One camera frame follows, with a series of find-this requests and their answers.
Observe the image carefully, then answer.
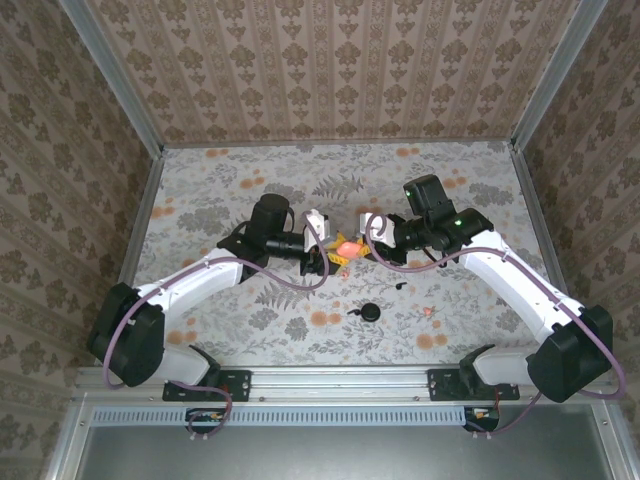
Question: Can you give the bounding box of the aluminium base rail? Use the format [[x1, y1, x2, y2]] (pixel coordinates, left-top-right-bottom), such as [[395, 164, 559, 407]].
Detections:
[[74, 364, 616, 402]]

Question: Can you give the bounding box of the grey slotted cable duct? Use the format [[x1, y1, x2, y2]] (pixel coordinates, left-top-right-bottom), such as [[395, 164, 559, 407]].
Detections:
[[92, 405, 469, 426]]

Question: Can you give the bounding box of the black controller board with wires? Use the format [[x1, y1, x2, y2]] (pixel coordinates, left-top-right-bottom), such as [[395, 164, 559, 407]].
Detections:
[[185, 407, 226, 432], [463, 405, 501, 432]]

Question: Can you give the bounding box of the grey metal sheet panel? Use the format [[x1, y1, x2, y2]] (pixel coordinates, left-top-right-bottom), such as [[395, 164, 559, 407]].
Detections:
[[74, 404, 616, 480]]

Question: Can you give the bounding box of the aluminium table side rail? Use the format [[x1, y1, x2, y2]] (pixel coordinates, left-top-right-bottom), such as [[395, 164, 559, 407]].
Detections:
[[510, 149, 576, 311], [117, 155, 165, 289]]

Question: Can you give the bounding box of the aluminium frame post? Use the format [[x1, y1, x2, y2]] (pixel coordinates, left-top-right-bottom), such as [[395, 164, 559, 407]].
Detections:
[[509, 0, 609, 151], [57, 0, 166, 159]]

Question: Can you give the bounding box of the floral tablecloth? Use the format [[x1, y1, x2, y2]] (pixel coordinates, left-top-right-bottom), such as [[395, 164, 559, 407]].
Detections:
[[122, 142, 571, 369]]

